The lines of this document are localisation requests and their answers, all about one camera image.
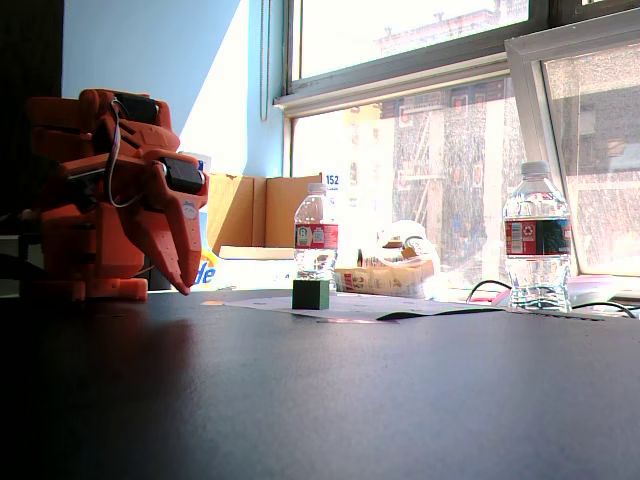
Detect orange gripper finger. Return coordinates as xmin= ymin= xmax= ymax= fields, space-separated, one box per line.
xmin=132 ymin=201 xmax=188 ymax=295
xmin=169 ymin=196 xmax=208 ymax=296

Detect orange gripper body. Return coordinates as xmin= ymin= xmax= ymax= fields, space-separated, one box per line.
xmin=141 ymin=148 xmax=211 ymax=214

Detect green cube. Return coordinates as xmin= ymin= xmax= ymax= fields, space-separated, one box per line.
xmin=291 ymin=278 xmax=332 ymax=312

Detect white numbered grid paper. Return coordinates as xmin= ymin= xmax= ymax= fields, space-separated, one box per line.
xmin=223 ymin=291 xmax=502 ymax=322

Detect detergent cardboard box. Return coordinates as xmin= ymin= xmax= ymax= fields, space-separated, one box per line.
xmin=196 ymin=151 xmax=327 ymax=293

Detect clear water bottle red label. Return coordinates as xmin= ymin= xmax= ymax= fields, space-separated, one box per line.
xmin=293 ymin=181 xmax=340 ymax=282
xmin=501 ymin=160 xmax=573 ymax=314

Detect printed food box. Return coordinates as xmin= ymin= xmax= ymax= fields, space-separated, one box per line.
xmin=333 ymin=261 xmax=435 ymax=300

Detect clear plastic bag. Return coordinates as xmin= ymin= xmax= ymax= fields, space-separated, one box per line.
xmin=331 ymin=218 xmax=442 ymax=302

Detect white leaning window panel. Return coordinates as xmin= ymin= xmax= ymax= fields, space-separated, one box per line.
xmin=503 ymin=6 xmax=640 ymax=278

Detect pink pencil case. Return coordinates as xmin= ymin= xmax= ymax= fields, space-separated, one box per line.
xmin=479 ymin=273 xmax=640 ymax=308

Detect grey gripper wire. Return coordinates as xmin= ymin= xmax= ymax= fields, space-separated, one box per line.
xmin=105 ymin=97 xmax=149 ymax=209

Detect window frame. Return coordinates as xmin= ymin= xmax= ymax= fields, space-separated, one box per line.
xmin=273 ymin=0 xmax=640 ymax=120

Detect thin black cable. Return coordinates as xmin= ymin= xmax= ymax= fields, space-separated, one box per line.
xmin=465 ymin=279 xmax=514 ymax=305

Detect thick black power cable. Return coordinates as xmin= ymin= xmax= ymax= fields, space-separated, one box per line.
xmin=569 ymin=299 xmax=640 ymax=320

